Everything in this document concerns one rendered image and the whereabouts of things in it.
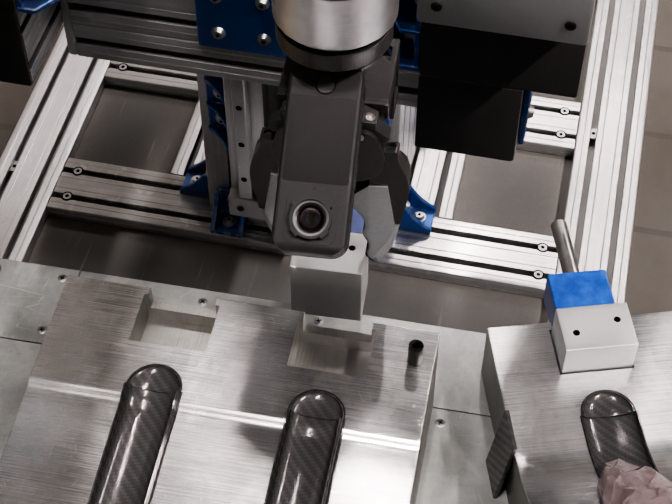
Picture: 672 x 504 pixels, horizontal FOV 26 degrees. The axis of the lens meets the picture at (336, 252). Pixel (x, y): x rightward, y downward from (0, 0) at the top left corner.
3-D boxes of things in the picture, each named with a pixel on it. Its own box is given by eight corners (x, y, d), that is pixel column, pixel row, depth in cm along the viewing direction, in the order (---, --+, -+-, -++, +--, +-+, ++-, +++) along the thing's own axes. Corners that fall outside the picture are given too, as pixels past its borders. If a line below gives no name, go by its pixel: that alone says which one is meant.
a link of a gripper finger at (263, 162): (310, 202, 99) (340, 120, 92) (306, 222, 98) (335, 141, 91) (244, 184, 99) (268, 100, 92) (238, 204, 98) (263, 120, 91)
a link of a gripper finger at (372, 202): (424, 206, 104) (398, 116, 97) (414, 271, 100) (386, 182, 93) (381, 208, 105) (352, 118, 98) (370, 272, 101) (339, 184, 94)
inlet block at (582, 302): (521, 249, 110) (528, 203, 106) (586, 243, 110) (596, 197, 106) (556, 394, 102) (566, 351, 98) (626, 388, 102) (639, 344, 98)
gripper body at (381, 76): (402, 103, 99) (408, -35, 89) (385, 198, 93) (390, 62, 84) (291, 90, 99) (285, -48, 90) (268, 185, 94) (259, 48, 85)
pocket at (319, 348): (301, 341, 102) (300, 310, 99) (376, 353, 101) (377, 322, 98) (288, 395, 99) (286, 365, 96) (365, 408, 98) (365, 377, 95)
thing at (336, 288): (320, 176, 111) (319, 127, 107) (385, 183, 111) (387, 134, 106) (291, 313, 103) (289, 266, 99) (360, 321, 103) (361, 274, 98)
